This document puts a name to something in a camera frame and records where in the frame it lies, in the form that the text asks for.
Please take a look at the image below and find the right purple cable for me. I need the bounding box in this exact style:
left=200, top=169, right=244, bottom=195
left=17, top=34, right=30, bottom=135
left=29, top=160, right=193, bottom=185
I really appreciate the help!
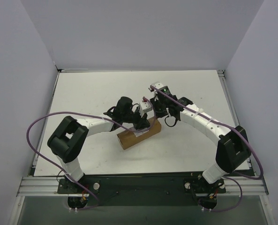
left=150, top=85, right=264, bottom=212

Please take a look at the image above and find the purple cable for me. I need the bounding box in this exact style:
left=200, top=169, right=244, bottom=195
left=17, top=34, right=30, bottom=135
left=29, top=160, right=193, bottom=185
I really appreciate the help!
left=150, top=85, right=264, bottom=212
left=26, top=96, right=156, bottom=210

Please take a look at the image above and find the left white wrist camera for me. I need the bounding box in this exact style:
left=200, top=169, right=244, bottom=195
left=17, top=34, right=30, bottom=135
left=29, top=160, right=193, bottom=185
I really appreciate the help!
left=139, top=101, right=152, bottom=116

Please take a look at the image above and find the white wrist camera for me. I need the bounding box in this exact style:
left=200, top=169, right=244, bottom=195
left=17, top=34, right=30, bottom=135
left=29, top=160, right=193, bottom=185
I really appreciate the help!
left=139, top=101, right=152, bottom=116
left=148, top=82, right=164, bottom=99

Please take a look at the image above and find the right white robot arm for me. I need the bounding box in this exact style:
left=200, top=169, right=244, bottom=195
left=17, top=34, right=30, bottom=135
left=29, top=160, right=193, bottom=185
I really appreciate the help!
left=149, top=83, right=251, bottom=184

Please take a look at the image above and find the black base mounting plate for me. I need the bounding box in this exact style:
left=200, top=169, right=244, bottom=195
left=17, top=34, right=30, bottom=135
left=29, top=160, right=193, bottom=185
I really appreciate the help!
left=57, top=172, right=226, bottom=208

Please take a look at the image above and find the brown cardboard express box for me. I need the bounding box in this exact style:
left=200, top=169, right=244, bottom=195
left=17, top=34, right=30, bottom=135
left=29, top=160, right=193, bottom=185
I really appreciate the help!
left=117, top=119, right=162, bottom=150

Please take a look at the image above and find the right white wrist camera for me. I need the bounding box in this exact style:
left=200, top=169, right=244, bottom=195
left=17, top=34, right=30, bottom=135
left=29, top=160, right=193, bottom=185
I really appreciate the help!
left=148, top=82, right=164, bottom=99

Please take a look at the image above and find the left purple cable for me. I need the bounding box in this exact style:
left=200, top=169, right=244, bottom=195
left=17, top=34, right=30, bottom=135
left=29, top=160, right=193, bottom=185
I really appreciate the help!
left=26, top=96, right=156, bottom=210

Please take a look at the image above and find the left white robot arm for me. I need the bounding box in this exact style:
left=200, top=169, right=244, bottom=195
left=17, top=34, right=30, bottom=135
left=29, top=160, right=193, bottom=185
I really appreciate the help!
left=47, top=97, right=154, bottom=193

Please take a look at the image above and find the aluminium frame rail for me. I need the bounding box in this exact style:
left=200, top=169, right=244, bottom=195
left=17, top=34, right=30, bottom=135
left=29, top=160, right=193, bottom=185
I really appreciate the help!
left=17, top=177, right=269, bottom=196

